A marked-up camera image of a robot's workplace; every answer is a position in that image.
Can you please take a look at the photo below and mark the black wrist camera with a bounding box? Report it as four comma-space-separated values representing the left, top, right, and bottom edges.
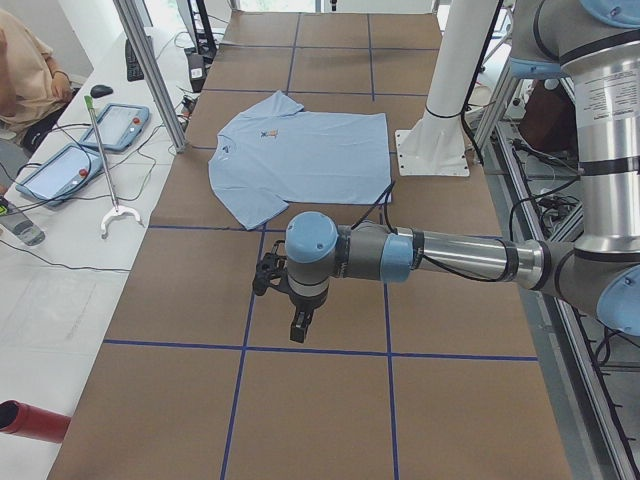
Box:
252, 240, 289, 296

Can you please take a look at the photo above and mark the far blue teach pendant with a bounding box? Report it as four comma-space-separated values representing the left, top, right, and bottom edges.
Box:
92, 103, 150, 153

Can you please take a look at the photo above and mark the red cylinder bottle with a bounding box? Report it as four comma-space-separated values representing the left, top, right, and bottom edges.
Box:
1, 400, 71, 444

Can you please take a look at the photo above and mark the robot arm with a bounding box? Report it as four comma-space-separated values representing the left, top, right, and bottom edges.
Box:
282, 1, 639, 342

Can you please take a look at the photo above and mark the aluminium side frame rail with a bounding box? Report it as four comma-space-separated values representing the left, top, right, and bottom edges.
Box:
487, 121, 639, 479

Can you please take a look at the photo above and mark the light blue t-shirt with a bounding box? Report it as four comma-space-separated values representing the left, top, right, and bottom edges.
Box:
208, 91, 391, 230

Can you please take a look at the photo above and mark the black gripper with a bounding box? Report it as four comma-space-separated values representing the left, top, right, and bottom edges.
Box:
289, 293, 325, 343

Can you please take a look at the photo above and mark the blue teach pendant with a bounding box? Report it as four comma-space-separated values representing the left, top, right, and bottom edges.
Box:
16, 144, 102, 205
92, 103, 150, 153

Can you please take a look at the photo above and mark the seated person beige shirt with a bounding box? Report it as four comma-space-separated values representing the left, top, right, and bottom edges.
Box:
1, 10, 74, 154

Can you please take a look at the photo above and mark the aluminium frame post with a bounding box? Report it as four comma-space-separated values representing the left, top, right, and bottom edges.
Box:
113, 0, 186, 153

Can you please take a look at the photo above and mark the black computer mouse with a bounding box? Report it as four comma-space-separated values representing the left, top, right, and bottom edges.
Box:
90, 84, 114, 99

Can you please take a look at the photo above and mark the clear water bottle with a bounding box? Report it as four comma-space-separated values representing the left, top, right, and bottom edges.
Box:
1, 196, 46, 246

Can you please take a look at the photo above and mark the near blue teach pendant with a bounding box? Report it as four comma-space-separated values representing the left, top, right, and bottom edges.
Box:
16, 144, 102, 205

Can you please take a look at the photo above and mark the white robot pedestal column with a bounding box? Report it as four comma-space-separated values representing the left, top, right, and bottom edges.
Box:
396, 0, 502, 177

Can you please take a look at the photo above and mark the black keyboard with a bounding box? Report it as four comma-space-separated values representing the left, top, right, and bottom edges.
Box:
124, 39, 144, 82

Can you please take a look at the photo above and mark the black power adapter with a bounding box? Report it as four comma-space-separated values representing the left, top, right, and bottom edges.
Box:
186, 52, 207, 93

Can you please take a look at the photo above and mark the reacher grabber stick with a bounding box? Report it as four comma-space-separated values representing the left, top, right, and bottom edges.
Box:
84, 95, 143, 240

